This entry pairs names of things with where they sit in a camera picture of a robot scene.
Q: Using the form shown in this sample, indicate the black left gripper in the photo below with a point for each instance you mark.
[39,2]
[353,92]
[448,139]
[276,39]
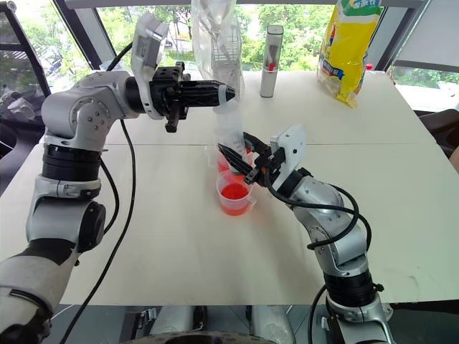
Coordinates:
[166,89]

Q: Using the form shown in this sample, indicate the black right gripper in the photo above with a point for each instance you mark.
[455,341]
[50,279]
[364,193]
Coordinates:
[265,166]

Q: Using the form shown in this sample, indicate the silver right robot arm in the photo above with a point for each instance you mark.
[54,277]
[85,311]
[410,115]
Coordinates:
[333,229]

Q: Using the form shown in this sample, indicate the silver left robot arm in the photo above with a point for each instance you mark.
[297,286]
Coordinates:
[61,107]

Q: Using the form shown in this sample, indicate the clear cup with red liquid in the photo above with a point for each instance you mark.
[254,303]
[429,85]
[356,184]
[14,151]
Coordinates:
[222,165]
[235,200]

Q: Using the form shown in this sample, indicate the clear plastic bag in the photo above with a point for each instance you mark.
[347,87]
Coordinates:
[215,43]

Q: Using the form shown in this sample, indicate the white cylindrical pen container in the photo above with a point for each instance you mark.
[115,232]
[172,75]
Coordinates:
[269,77]

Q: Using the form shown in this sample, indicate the yellow plastic snack bag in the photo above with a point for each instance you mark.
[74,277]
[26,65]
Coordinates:
[346,53]

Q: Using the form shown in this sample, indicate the small red cap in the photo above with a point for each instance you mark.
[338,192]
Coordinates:
[368,66]

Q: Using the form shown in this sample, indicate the white crumpled object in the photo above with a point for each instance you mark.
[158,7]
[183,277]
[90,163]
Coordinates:
[18,104]

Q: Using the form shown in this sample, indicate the dark chair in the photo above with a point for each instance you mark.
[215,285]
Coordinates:
[439,123]

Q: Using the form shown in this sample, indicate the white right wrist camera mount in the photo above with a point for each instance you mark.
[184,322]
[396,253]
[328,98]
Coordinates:
[291,147]

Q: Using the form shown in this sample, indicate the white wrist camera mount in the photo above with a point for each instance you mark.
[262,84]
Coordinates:
[145,46]
[291,147]

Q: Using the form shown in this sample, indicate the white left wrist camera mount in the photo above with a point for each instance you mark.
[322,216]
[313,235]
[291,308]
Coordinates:
[145,46]

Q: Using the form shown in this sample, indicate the black metal frame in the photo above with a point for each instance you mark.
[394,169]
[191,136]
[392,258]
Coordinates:
[25,46]

